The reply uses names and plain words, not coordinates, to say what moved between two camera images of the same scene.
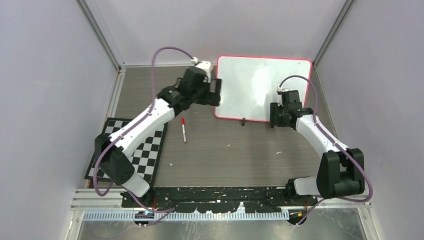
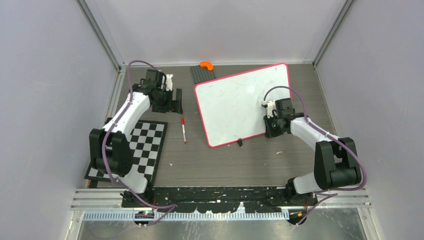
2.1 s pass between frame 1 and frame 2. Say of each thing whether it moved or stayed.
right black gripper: moved
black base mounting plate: stayed
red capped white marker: stayed
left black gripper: moved
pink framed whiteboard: moved
